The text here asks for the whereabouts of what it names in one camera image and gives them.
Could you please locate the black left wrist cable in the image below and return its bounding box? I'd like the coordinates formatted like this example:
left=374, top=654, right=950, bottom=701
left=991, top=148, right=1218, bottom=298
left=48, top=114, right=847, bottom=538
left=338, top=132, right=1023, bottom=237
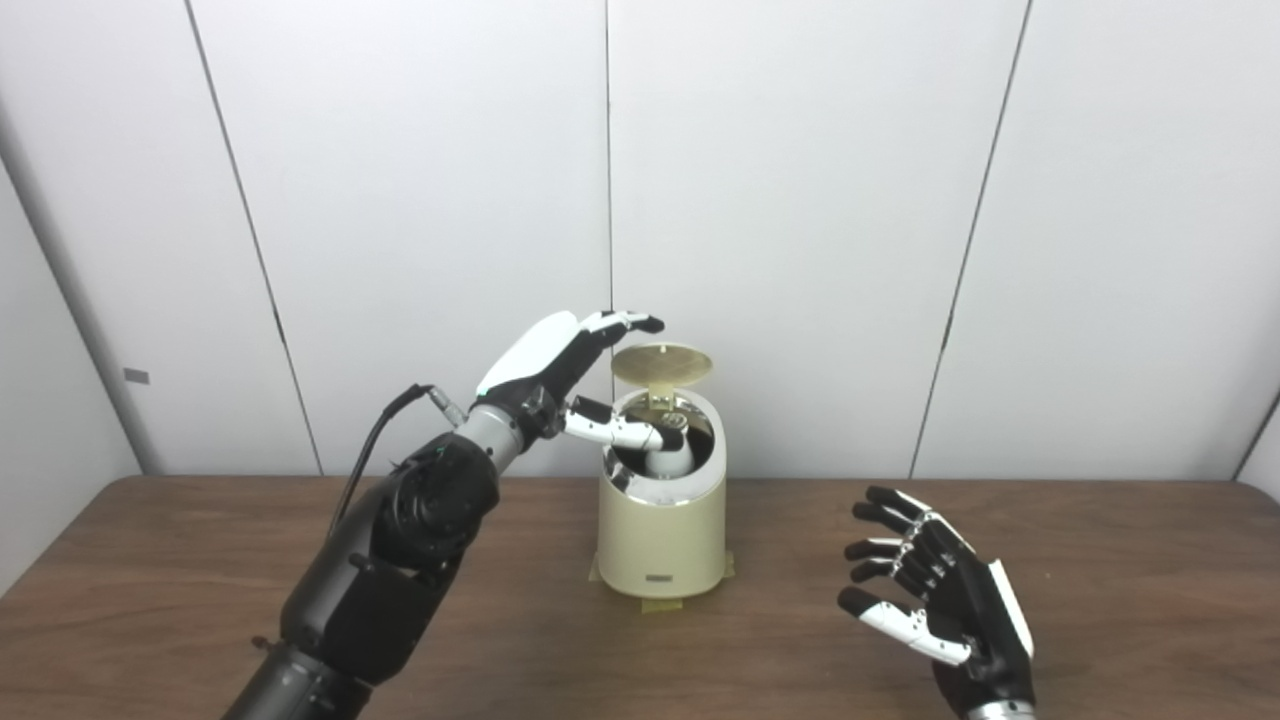
left=327, top=384, right=468, bottom=541

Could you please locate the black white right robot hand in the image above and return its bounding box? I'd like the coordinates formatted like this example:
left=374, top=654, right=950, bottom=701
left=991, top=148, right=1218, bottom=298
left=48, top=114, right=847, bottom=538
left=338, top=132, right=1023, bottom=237
left=838, top=486, right=1037, bottom=719

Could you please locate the small white plastic bottle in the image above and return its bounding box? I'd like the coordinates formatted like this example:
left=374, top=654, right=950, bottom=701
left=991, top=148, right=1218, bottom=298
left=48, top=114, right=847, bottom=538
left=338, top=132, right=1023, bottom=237
left=643, top=410, right=696, bottom=478

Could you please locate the cream-colored bin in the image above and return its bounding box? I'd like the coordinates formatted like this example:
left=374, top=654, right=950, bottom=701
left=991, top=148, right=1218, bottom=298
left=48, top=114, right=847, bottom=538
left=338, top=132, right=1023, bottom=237
left=596, top=388, right=728, bottom=600

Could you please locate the round cream bin lid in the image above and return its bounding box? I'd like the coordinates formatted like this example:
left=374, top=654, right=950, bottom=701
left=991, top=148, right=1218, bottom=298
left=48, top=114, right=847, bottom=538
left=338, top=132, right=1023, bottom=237
left=611, top=343, right=714, bottom=409

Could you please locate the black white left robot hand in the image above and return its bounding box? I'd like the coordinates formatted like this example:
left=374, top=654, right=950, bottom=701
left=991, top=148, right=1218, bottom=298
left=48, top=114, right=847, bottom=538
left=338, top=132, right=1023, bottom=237
left=470, top=310, right=691, bottom=451

